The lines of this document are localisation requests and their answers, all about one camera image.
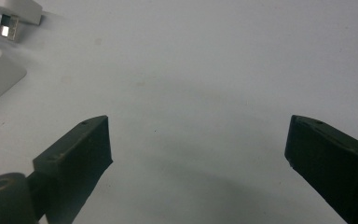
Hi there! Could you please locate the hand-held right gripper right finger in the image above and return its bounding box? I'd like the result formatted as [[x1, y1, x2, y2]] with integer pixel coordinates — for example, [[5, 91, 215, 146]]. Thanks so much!
[[284, 114, 358, 224]]

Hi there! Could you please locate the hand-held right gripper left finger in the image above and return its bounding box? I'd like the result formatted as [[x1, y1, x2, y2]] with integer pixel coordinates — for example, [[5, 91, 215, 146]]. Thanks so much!
[[28, 115, 114, 224]]

